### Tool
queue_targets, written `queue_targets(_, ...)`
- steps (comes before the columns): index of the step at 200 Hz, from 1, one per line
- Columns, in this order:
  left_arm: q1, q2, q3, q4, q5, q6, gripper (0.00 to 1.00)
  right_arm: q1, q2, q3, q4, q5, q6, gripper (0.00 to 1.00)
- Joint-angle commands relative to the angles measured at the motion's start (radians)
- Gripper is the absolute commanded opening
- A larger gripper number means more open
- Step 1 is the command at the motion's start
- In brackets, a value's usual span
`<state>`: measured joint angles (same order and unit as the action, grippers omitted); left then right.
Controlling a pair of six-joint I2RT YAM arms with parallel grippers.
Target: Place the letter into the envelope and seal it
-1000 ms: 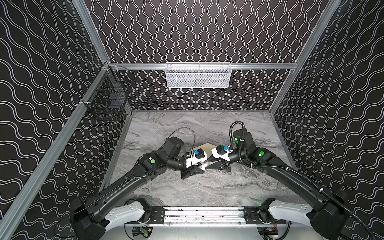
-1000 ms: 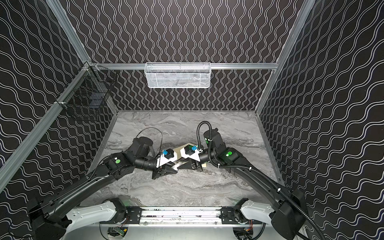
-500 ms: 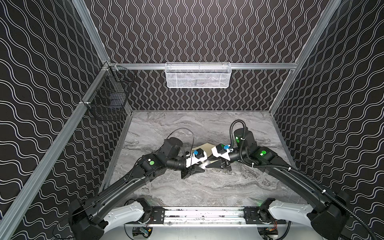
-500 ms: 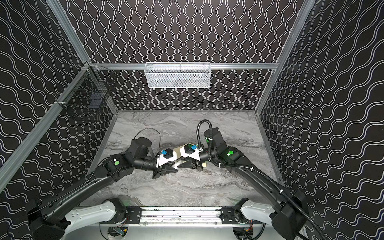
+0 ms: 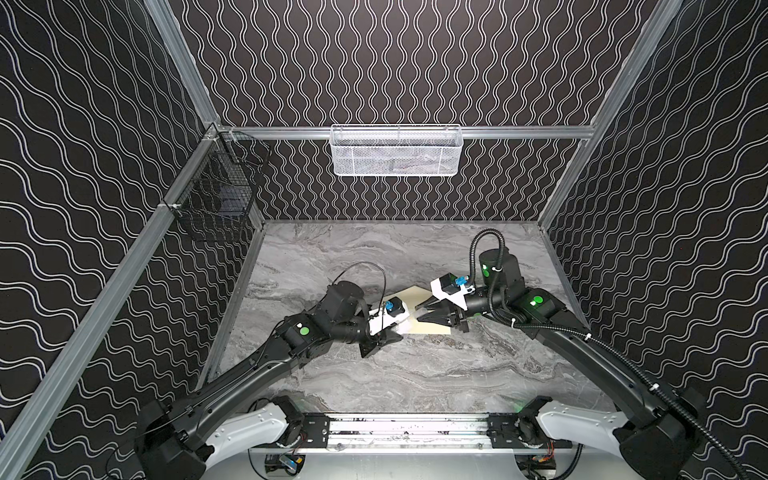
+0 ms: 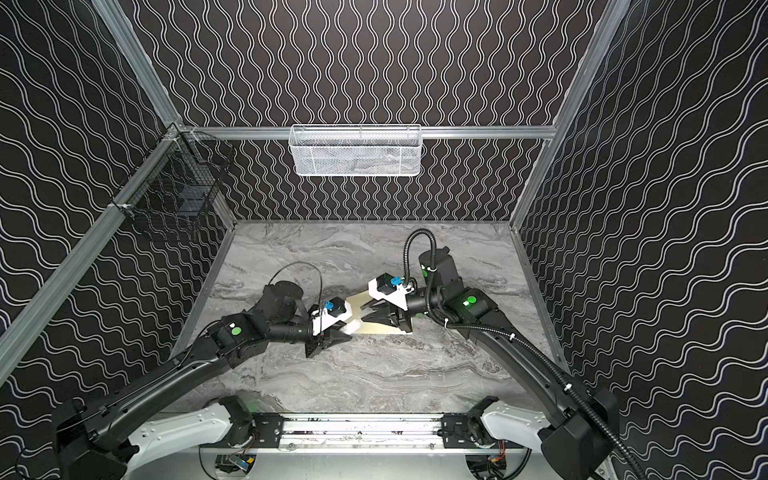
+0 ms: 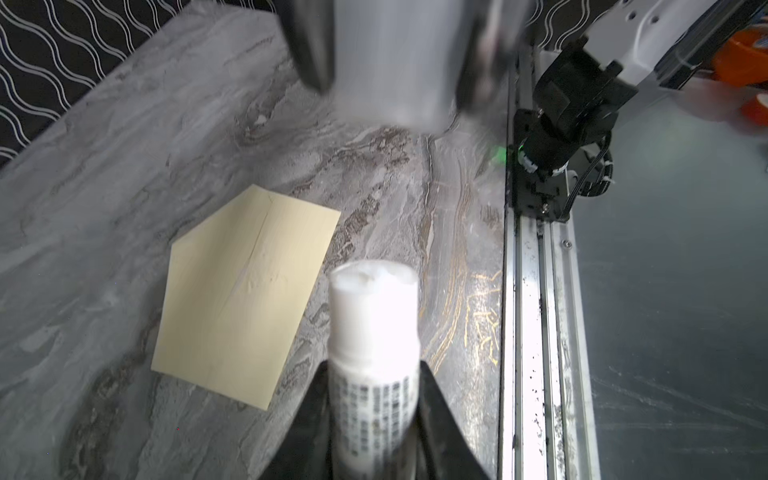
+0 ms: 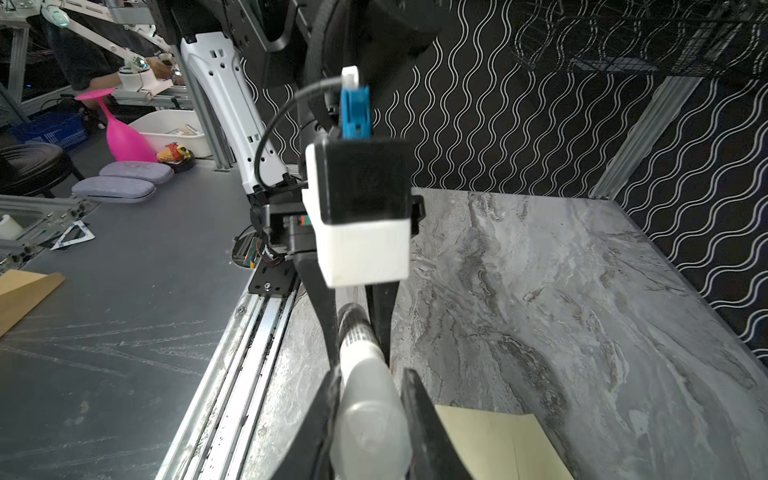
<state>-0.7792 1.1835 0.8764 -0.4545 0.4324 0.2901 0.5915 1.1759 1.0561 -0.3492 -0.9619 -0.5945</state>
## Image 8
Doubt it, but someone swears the cream envelope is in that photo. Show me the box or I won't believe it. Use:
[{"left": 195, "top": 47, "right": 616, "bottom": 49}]
[{"left": 436, "top": 405, "right": 572, "bottom": 479}]

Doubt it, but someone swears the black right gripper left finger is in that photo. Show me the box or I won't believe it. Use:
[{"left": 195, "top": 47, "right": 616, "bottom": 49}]
[{"left": 272, "top": 367, "right": 341, "bottom": 480}]

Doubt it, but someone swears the black wire basket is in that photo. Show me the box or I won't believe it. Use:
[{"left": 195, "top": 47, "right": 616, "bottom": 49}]
[{"left": 508, "top": 0, "right": 767, "bottom": 81}]

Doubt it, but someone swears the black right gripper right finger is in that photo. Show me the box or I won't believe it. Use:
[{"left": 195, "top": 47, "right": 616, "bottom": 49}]
[{"left": 401, "top": 368, "right": 471, "bottom": 479}]

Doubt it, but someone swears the pink plastic goblet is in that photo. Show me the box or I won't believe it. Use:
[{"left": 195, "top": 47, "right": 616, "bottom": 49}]
[{"left": 75, "top": 89, "right": 157, "bottom": 163}]

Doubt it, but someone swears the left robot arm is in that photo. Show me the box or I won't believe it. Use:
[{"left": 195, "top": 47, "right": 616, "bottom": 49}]
[{"left": 149, "top": 1, "right": 451, "bottom": 365}]

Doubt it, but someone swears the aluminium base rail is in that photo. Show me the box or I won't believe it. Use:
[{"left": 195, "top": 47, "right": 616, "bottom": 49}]
[{"left": 156, "top": 280, "right": 299, "bottom": 479}]

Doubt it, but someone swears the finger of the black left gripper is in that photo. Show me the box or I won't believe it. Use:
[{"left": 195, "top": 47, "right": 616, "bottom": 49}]
[
  {"left": 293, "top": 252, "right": 339, "bottom": 368},
  {"left": 365, "top": 281, "right": 400, "bottom": 365}
]

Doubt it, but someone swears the aluminium frame corner post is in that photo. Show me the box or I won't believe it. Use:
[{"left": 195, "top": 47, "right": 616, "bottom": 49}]
[{"left": 589, "top": 76, "right": 702, "bottom": 200}]

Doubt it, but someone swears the white glue stick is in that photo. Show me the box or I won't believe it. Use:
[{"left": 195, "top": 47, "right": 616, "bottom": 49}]
[{"left": 330, "top": 303, "right": 412, "bottom": 479}]

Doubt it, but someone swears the white plastic bin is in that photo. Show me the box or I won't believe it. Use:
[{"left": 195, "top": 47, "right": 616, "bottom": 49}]
[{"left": 129, "top": 110, "right": 212, "bottom": 158}]

